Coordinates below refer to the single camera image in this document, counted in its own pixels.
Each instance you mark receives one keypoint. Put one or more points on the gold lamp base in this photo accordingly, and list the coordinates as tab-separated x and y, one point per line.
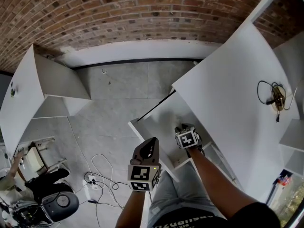
278	98

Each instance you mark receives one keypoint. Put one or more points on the small green item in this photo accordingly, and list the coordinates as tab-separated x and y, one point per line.
12	93

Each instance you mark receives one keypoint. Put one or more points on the person's right forearm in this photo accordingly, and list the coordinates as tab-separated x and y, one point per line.
213	182

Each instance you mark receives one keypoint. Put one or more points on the person's left forearm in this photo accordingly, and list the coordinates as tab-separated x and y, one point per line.
133	210

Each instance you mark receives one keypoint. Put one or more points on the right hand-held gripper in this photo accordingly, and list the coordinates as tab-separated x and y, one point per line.
187	139

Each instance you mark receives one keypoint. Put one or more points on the white desk drawer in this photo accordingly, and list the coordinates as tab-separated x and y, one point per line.
161	117

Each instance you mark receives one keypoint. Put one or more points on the white metal frame stand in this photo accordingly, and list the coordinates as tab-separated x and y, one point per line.
38	155

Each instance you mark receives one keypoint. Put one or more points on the white side table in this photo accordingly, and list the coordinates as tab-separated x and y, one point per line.
23	91

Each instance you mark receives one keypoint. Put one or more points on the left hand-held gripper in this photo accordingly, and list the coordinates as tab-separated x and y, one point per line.
144	161

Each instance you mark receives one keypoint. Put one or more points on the colourful small packet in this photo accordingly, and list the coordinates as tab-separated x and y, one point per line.
284	180

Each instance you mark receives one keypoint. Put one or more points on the small white floor hook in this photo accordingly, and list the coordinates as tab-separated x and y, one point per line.
104	71

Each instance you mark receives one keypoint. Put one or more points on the white desk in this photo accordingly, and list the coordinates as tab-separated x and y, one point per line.
225	91

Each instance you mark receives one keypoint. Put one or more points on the white power strip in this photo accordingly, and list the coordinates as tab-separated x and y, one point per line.
92	180

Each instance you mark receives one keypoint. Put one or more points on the person's grey trousers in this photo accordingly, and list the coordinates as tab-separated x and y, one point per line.
175	193

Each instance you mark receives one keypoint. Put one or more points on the person's black shirt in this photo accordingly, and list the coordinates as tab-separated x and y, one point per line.
249	218

